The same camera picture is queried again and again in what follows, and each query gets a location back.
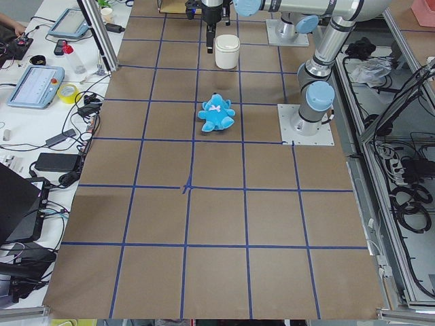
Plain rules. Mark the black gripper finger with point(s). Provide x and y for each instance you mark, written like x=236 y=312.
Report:
x=210 y=36

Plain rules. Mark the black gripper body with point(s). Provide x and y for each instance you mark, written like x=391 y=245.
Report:
x=211 y=14

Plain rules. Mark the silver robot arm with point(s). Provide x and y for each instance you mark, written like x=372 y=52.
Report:
x=317 y=95
x=353 y=11

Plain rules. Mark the white lidded trash can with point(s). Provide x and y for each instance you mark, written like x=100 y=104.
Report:
x=227 y=51

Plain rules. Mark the blue teddy bear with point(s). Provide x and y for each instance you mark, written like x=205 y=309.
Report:
x=217 y=114

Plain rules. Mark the white paper cup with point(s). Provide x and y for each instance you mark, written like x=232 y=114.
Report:
x=107 y=15

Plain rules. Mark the far teach pendant tablet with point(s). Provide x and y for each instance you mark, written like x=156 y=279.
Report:
x=71 y=24

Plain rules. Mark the teach pendant tablet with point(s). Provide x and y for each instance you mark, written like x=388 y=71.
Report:
x=37 y=87
x=71 y=24

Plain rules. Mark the clear plastic bottle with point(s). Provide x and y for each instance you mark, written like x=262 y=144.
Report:
x=73 y=59

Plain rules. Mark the black cloth bundle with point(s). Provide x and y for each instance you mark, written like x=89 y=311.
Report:
x=361 y=49

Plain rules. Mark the yellow tape roll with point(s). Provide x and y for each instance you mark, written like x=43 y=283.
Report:
x=67 y=93

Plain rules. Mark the crumpled white plastic bag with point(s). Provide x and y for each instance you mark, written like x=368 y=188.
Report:
x=371 y=72

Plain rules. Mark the small black bowl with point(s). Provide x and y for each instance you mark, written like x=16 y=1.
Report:
x=39 y=60

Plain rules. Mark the near teach pendant tablet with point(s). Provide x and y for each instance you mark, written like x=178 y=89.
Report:
x=37 y=87

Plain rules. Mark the black power brick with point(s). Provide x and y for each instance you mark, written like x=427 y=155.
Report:
x=56 y=162

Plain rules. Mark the pink box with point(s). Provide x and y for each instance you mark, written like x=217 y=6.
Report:
x=424 y=12

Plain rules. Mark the black laptop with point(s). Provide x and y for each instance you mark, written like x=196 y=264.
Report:
x=22 y=204

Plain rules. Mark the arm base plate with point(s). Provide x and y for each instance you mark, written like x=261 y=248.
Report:
x=296 y=131
x=283 y=34

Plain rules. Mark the aluminium frame post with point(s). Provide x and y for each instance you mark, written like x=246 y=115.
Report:
x=93 y=19

